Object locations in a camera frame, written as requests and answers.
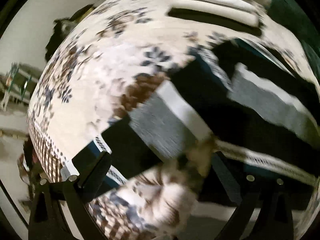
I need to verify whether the black grey striped sweater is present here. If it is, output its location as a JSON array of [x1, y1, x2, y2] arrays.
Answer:
[[60, 38, 320, 210]]

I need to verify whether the stack of folded clothes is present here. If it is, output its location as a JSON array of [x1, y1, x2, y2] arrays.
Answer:
[[167, 0, 271, 36]]

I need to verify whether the floral bed blanket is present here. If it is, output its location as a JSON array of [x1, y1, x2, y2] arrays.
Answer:
[[28, 0, 319, 239]]

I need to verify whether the green shelf rack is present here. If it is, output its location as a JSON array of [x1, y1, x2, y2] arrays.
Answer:
[[1, 62, 42, 111]]

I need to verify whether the dark green plush blanket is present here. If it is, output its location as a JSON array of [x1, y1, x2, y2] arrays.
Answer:
[[267, 0, 319, 79]]

